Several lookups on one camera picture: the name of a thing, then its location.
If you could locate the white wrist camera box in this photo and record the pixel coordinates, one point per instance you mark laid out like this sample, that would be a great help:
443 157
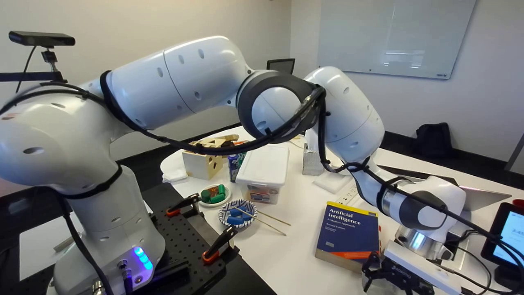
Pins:
436 275

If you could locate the blue and orange book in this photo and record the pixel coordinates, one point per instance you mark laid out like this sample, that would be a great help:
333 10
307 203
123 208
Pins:
348 234

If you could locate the wall whiteboard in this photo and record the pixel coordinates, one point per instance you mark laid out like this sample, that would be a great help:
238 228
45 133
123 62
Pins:
400 38

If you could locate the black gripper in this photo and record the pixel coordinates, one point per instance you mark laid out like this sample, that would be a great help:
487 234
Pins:
384 267

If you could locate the wooden shape sorter box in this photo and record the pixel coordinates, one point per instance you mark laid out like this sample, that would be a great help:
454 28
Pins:
203 166

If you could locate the black orange clamp far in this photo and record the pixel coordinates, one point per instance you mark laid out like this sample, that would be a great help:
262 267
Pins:
190 202

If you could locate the black orange clamp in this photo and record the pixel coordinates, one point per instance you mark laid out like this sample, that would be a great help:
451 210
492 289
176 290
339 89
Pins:
213 251
190 202

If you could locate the black camera on stand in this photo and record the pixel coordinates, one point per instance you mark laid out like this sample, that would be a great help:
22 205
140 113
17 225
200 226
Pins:
46 39

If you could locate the black orange clamp near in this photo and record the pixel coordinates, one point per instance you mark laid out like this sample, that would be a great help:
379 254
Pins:
213 251

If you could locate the black perforated mounting board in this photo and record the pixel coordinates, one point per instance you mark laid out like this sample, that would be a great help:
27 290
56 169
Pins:
182 270

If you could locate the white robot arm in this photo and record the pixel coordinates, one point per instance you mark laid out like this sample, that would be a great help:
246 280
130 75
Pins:
59 136

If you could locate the small tablet display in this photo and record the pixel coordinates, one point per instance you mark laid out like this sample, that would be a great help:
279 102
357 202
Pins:
506 246

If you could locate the clear plastic bin white lid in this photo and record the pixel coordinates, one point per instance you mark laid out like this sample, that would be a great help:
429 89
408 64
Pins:
264 172

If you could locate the wooden chopstick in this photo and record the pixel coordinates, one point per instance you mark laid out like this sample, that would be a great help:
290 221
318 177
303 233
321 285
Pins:
274 218
272 228

